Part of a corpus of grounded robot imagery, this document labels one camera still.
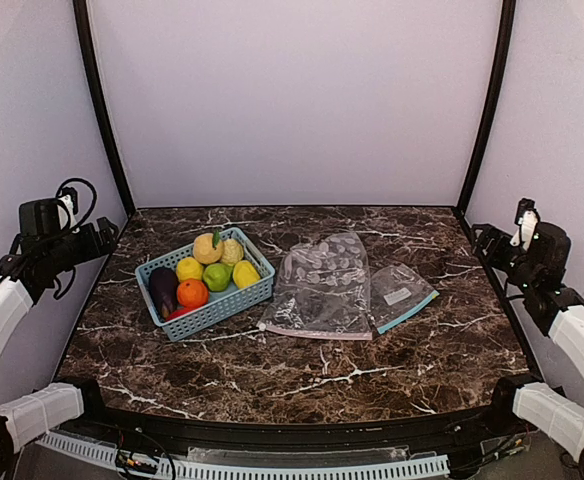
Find purple eggplant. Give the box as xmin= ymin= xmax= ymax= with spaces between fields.
xmin=148 ymin=267 xmax=179 ymax=319

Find large pink zip bag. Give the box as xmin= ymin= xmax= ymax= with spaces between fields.
xmin=258 ymin=231 xmax=373 ymax=341

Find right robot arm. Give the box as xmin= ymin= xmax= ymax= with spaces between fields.
xmin=472 ymin=222 xmax=584 ymax=478

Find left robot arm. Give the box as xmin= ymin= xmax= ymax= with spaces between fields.
xmin=0 ymin=217 xmax=118 ymax=477

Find small blue zip bag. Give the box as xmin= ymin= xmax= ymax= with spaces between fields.
xmin=370 ymin=264 xmax=439 ymax=334

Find red chili pepper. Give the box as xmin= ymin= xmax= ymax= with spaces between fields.
xmin=166 ymin=307 xmax=194 ymax=321

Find yellow lemon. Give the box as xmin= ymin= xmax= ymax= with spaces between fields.
xmin=175 ymin=256 xmax=204 ymax=283

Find orange tangerine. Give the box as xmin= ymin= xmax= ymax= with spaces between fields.
xmin=176 ymin=278 xmax=209 ymax=309

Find green apple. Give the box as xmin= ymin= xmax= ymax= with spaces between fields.
xmin=202 ymin=263 xmax=233 ymax=292

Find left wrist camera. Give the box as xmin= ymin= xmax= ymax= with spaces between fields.
xmin=18 ymin=187 xmax=78 ymax=239

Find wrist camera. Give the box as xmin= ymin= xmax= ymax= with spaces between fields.
xmin=510 ymin=198 xmax=571 ymax=277
xmin=18 ymin=187 xmax=78 ymax=239

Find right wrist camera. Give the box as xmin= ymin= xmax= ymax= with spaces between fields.
xmin=510 ymin=198 xmax=571 ymax=277

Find white cable duct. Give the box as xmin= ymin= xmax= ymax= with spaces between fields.
xmin=36 ymin=433 xmax=451 ymax=479

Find right black frame post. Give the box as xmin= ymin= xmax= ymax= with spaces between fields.
xmin=456 ymin=0 xmax=517 ymax=216

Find black frame post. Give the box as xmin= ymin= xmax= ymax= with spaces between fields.
xmin=456 ymin=0 xmax=517 ymax=216
xmin=72 ymin=0 xmax=136 ymax=218

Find left black frame post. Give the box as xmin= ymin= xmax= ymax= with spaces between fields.
xmin=72 ymin=0 xmax=136 ymax=218

